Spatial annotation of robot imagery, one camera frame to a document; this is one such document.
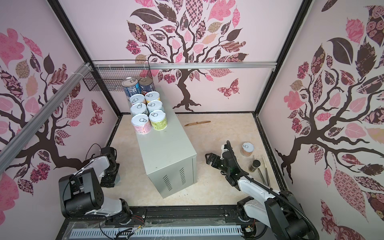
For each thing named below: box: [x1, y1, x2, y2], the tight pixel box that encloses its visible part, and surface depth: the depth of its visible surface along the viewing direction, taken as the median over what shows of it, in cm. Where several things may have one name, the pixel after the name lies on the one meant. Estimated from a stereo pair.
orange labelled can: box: [240, 142, 255, 157], surface depth 96 cm
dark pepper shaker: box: [249, 159, 261, 173], surface depth 85 cm
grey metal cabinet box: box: [137, 88, 198, 199], surface depth 61 cm
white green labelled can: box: [130, 103, 147, 116], surface depth 69 cm
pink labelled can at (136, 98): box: [129, 93, 145, 105], surface depth 74 cm
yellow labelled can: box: [144, 91, 161, 103], surface depth 75 cm
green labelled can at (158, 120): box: [148, 110, 168, 131], surface depth 66 cm
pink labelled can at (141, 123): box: [131, 114, 152, 135], surface depth 64 cm
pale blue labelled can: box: [147, 100, 165, 113], surface depth 70 cm
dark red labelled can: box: [138, 77, 156, 94], surface depth 75 cm
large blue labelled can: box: [121, 77, 142, 101], surface depth 74 cm
